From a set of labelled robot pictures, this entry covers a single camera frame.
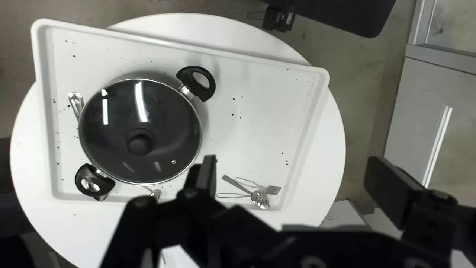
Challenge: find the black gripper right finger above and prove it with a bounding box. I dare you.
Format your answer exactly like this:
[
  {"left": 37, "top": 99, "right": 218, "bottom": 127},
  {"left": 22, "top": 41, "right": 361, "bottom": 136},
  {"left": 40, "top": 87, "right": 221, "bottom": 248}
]
[{"left": 364, "top": 155, "right": 476, "bottom": 262}]

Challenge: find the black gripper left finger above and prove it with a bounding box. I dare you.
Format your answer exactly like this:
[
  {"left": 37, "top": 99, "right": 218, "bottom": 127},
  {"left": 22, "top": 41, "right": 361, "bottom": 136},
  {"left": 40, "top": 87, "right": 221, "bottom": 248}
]
[{"left": 99, "top": 154, "right": 279, "bottom": 268}]

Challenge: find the glass lid with black knob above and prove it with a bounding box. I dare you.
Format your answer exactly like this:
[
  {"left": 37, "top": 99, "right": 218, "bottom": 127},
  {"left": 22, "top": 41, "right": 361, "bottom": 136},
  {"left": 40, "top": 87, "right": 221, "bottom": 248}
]
[{"left": 77, "top": 78, "right": 202, "bottom": 187}]

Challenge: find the small metal spoon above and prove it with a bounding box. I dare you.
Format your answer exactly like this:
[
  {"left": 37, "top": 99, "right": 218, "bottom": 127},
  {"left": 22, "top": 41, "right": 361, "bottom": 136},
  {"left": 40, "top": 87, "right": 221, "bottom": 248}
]
[
  {"left": 67, "top": 91, "right": 86, "bottom": 124},
  {"left": 141, "top": 185, "right": 163, "bottom": 201}
]

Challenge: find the white plastic tray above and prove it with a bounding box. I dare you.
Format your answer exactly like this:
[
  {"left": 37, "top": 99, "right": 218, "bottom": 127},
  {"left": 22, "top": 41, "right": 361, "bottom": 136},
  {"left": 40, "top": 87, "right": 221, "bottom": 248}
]
[{"left": 29, "top": 18, "right": 331, "bottom": 213}]

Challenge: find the white cabinet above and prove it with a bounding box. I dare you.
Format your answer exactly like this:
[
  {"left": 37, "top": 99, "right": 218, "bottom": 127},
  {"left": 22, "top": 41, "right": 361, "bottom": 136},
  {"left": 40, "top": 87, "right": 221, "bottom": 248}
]
[{"left": 382, "top": 0, "right": 476, "bottom": 201}]

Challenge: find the large black object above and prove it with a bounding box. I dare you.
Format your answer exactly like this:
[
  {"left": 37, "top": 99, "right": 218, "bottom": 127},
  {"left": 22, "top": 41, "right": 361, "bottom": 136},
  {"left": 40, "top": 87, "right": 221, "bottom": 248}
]
[{"left": 260, "top": 0, "right": 398, "bottom": 41}]

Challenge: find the black pot with two handles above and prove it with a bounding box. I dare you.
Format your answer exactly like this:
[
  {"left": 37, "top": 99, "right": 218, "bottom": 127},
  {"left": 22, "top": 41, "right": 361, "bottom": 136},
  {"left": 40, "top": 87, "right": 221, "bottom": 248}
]
[{"left": 73, "top": 66, "right": 217, "bottom": 203}]

